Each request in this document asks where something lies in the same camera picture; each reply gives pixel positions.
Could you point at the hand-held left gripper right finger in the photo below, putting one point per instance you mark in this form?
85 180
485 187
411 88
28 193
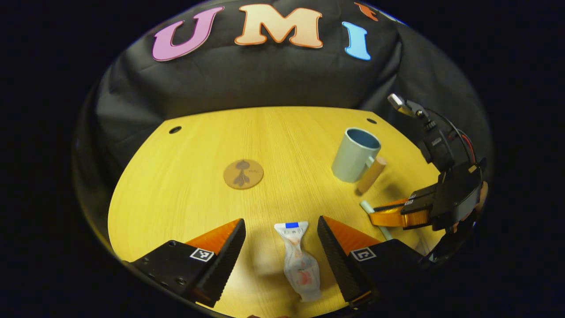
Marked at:
337 265

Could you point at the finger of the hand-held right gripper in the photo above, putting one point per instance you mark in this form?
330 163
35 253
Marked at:
397 219
395 204

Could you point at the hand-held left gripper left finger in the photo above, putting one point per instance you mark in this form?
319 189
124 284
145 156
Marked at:
225 265

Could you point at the pale green toothbrush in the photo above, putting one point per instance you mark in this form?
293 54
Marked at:
366 206

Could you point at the round brown coaster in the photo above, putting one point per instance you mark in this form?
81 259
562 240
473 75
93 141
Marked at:
242 174

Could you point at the wooden desktop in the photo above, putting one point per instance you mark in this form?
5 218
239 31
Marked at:
198 212

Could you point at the black backdrop cloth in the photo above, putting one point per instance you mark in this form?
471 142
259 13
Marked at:
265 75

